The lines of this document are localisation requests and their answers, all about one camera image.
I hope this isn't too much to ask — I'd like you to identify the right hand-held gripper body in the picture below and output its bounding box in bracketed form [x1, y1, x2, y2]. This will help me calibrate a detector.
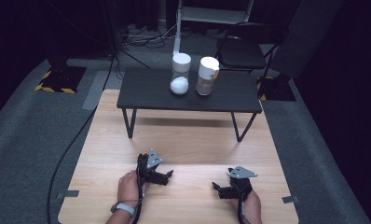
[218, 165, 258, 201]

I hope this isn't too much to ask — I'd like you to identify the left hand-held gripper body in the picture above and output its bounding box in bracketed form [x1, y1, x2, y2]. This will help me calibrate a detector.
[136, 148, 167, 188]

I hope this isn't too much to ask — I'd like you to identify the small black table rack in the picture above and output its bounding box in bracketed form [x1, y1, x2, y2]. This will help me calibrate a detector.
[116, 67, 264, 144]

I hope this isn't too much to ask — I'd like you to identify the glass jar with white powder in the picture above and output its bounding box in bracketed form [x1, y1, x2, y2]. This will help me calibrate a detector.
[170, 52, 192, 96]

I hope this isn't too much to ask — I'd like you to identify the glass jar with brown powder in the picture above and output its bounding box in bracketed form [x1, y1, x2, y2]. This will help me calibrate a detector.
[195, 56, 221, 97]

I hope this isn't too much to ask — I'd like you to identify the person's right hand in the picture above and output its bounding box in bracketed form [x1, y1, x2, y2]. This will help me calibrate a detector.
[232, 189, 263, 224]

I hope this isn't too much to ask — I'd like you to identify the person's left hand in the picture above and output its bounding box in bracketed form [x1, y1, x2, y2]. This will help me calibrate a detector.
[117, 169, 148, 207]

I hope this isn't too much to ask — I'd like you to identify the grey wristband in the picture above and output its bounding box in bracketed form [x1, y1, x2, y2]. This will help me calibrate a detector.
[110, 202, 136, 217]

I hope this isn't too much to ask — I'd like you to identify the black folding chair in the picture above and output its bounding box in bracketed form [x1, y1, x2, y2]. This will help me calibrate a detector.
[214, 21, 289, 79]

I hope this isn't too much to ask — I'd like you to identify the grey curtain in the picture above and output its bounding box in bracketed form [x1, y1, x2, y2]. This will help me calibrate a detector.
[269, 0, 345, 79]

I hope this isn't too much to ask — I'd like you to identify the white metal stand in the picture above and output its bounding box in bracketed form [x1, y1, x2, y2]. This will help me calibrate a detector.
[172, 0, 255, 58]

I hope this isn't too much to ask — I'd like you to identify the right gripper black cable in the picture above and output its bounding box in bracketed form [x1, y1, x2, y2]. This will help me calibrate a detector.
[239, 194, 249, 224]

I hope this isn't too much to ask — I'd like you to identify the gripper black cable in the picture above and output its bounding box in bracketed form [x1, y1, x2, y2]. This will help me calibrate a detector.
[131, 155, 145, 224]
[239, 194, 249, 224]

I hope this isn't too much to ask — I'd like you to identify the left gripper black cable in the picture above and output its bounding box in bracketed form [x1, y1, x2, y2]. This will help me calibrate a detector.
[131, 155, 145, 224]

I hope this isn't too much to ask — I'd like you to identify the long black floor cable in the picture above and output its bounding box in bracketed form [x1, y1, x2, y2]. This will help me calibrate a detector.
[46, 55, 117, 224]

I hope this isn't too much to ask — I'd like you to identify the black yellow striped base plate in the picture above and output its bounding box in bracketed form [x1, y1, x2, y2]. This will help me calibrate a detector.
[34, 64, 88, 94]
[255, 74, 297, 103]

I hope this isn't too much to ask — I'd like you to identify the tangle of floor cables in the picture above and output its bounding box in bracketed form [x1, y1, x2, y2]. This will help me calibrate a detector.
[121, 22, 177, 49]

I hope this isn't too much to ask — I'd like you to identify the black stand post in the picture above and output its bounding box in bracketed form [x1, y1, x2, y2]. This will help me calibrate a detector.
[101, 0, 124, 62]

